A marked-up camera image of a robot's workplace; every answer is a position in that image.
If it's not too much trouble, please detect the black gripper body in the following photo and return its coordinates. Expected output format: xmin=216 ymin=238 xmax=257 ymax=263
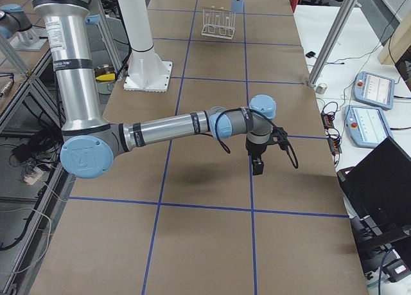
xmin=245 ymin=140 xmax=267 ymax=161

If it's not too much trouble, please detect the light blue plastic cup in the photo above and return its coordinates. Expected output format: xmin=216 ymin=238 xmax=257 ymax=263
xmin=231 ymin=0 xmax=244 ymax=13

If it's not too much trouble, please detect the small silver metal cylinder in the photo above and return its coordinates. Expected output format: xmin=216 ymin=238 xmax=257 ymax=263
xmin=315 ymin=83 xmax=328 ymax=94

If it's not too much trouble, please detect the small black puck device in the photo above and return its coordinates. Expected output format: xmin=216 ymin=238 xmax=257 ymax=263
xmin=305 ymin=51 xmax=316 ymax=58

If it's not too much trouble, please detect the teach pendant tablet near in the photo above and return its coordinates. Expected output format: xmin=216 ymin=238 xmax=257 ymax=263
xmin=344 ymin=105 xmax=393 ymax=148

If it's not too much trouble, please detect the teach pendant tablet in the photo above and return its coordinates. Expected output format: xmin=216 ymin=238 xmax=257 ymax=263
xmin=344 ymin=105 xmax=393 ymax=148
xmin=353 ymin=71 xmax=395 ymax=110

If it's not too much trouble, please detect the black laptop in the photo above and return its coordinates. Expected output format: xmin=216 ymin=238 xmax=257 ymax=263
xmin=336 ymin=136 xmax=411 ymax=231

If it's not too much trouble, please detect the teach pendant tablet far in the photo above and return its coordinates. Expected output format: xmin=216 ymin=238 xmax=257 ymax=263
xmin=353 ymin=71 xmax=395 ymax=110

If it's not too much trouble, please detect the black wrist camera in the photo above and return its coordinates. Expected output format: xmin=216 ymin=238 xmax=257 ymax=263
xmin=267 ymin=127 xmax=290 ymax=151

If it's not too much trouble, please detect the white wire cup holder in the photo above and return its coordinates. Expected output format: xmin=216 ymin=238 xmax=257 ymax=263
xmin=201 ymin=6 xmax=236 ymax=40

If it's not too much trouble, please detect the aluminium frame post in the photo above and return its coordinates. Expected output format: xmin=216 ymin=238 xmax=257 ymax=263
xmin=306 ymin=0 xmax=357 ymax=87

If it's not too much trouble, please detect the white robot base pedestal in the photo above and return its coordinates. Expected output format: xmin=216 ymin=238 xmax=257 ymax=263
xmin=118 ymin=0 xmax=173 ymax=92

